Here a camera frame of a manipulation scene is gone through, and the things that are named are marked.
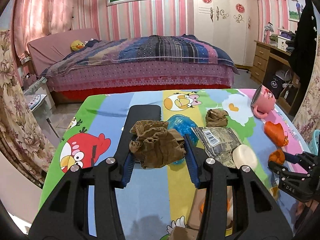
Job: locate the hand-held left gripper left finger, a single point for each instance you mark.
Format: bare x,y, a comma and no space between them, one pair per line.
129,166

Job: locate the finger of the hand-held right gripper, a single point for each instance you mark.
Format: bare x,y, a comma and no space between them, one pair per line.
306,158
282,168

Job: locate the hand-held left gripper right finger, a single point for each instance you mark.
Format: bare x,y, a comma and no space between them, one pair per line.
192,160

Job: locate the small orange plastic scrap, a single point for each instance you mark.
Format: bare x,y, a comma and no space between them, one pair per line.
276,156

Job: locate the teal plastic basket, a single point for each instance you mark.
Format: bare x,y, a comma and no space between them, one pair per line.
317,142

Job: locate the grey barcode snack wrapper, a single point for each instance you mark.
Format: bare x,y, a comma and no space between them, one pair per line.
217,140

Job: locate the brown nylon stocking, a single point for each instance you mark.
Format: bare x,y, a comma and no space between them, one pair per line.
157,147
216,117

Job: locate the orange plastic bag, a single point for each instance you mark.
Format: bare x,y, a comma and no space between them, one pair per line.
275,132

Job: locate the crumpled blue plastic wrap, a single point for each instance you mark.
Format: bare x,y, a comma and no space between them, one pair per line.
180,125

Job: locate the white oval soap bar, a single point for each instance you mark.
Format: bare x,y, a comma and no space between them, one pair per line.
245,156

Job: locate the brown cardboard box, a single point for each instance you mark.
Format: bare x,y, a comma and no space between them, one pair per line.
195,212

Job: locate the floral fabric screen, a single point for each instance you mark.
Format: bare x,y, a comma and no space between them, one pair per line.
12,105
308,105

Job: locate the black flat pad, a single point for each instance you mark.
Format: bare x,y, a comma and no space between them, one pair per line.
145,112

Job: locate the cartoon bird printed tablecloth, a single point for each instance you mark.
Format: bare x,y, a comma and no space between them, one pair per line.
100,115

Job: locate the pink cartoon cup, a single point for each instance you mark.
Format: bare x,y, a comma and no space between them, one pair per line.
265,100

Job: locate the black bag under desk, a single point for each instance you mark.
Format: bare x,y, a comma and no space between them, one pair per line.
274,83

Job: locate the bed with pink headboard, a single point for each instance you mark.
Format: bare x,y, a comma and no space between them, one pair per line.
140,80

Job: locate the wooden desk with drawers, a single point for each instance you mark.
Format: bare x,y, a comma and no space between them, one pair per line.
261,62

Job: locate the cushioned stool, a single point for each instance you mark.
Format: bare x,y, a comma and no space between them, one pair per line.
37,102

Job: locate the purple patchwork quilt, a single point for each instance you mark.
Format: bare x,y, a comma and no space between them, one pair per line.
155,48

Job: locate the white storage box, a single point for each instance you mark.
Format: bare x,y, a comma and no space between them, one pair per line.
283,42

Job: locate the black hanging coat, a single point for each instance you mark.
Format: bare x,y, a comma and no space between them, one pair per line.
303,37

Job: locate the yellow duck plush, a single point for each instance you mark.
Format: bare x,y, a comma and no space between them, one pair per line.
77,46

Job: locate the cream wardrobe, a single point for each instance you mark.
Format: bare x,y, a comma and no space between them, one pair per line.
225,30

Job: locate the desk lamp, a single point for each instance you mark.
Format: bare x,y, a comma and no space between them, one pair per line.
268,27

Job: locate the pink window curtain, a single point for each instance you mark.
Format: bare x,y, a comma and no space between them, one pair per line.
37,12

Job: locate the small framed wall picture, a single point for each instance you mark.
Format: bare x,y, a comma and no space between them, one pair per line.
294,8

